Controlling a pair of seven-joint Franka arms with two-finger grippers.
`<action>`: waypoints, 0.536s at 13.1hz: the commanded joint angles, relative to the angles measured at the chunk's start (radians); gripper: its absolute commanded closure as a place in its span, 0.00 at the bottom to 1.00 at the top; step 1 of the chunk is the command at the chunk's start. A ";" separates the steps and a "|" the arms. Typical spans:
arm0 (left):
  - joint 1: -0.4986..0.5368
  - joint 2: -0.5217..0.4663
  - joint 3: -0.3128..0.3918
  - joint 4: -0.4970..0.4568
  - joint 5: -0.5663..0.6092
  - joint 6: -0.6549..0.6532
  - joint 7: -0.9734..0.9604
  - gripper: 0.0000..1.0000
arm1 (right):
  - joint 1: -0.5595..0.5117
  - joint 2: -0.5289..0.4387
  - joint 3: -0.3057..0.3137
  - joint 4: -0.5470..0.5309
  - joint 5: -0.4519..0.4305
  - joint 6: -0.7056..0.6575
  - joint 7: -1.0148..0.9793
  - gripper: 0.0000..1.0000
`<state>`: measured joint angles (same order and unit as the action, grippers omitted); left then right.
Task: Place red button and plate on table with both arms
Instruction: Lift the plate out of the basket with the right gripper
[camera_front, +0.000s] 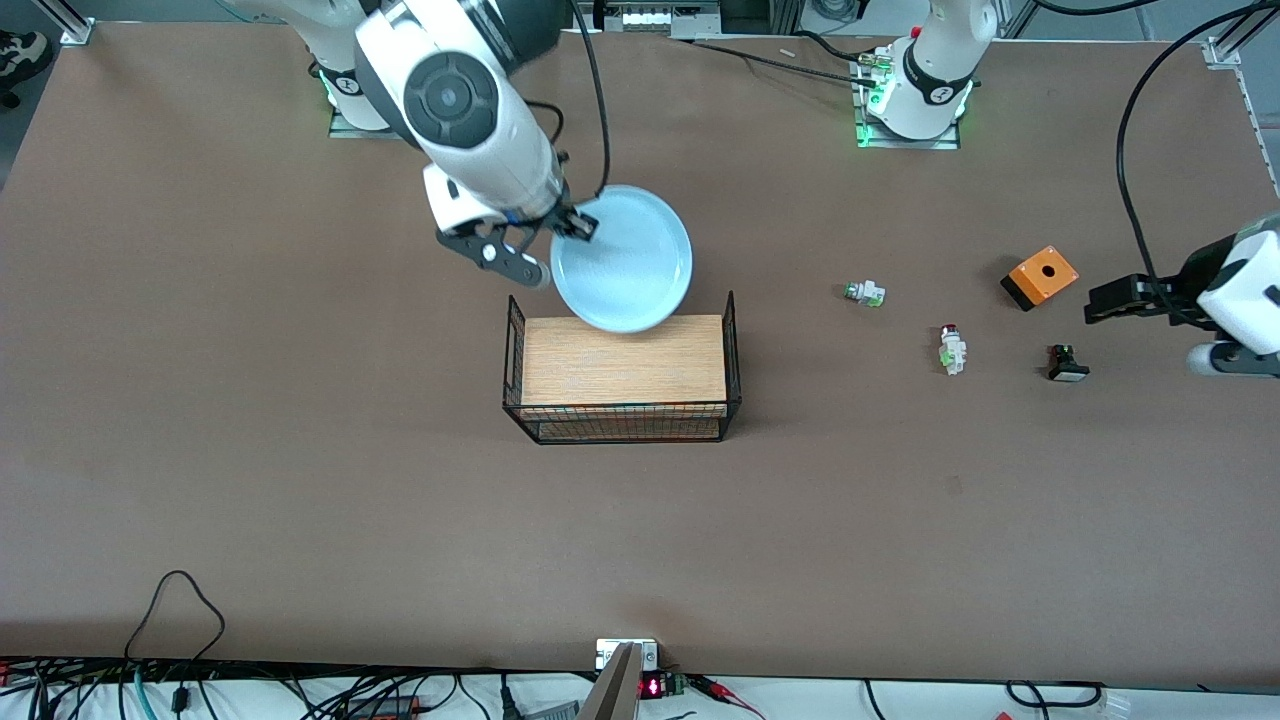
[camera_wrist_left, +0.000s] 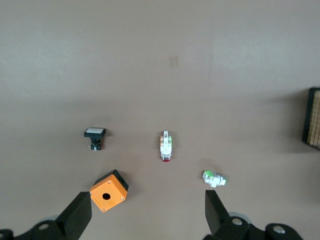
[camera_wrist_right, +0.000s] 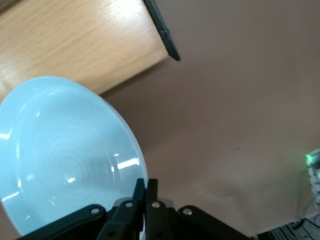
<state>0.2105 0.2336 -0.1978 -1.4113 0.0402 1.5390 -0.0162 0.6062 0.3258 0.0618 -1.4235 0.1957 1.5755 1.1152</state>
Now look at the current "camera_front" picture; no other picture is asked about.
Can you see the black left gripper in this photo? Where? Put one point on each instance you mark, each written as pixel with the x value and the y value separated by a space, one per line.
pixel 1172 297

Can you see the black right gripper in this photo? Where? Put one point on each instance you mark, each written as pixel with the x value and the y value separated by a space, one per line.
pixel 553 215

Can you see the light blue plate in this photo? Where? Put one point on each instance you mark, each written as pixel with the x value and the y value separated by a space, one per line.
pixel 630 265

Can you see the red push button switch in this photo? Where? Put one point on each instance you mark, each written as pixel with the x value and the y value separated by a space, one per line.
pixel 952 352

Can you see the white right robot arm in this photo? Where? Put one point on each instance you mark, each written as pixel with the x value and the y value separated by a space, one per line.
pixel 460 100

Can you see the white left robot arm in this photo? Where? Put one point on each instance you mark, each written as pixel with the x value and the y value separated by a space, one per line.
pixel 935 70

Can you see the black square white button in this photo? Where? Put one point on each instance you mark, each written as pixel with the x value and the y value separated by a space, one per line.
pixel 1066 365

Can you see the grey control unit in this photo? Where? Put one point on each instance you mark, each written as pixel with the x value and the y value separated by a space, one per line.
pixel 650 15

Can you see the red LED display module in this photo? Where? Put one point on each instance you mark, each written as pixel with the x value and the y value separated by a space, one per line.
pixel 655 686

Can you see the red test probe leads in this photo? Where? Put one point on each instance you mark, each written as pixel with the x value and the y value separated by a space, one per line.
pixel 725 690

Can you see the black orange adapter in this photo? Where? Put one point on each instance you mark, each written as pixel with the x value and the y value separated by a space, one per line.
pixel 385 706

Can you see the black beige shoe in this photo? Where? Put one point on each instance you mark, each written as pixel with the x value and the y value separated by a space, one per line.
pixel 22 55

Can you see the orange button enclosure box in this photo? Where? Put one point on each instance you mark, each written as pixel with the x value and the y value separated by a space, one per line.
pixel 1042 275

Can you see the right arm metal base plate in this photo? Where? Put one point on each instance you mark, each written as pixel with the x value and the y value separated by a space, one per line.
pixel 345 130

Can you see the green push button switch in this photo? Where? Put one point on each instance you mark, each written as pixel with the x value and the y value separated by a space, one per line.
pixel 866 293

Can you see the aluminium frame profile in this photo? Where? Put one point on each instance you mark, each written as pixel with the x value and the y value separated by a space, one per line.
pixel 1235 35

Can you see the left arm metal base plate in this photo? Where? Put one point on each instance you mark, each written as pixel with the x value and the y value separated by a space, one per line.
pixel 868 135

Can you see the white mounting bracket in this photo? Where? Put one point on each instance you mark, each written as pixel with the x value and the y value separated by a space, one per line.
pixel 604 652

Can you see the silver camera pole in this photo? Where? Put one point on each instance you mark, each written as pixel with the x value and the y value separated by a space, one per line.
pixel 612 690

